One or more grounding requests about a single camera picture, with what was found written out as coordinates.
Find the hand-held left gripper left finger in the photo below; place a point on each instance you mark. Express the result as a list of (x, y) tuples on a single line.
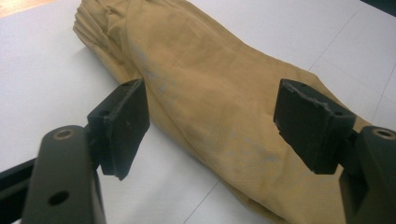
[(120, 127)]

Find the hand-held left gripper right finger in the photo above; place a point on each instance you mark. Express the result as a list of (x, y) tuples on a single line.
[(313, 124)]

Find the tan pants with pumpkin print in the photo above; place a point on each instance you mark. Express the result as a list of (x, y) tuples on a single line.
[(224, 102)]

